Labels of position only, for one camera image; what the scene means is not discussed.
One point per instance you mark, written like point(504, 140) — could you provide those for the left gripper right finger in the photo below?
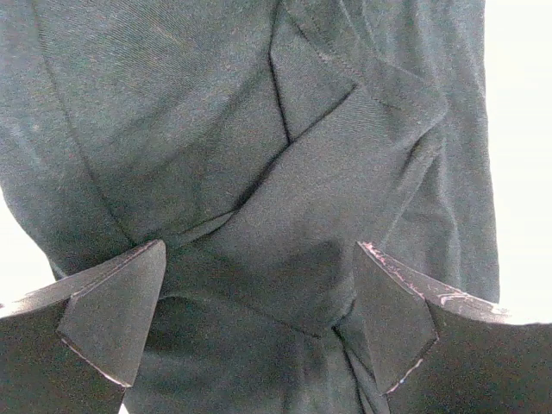
point(437, 349)

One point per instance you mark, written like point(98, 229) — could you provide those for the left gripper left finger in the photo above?
point(75, 346)

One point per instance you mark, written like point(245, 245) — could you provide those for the black t-shirt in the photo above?
point(260, 141)

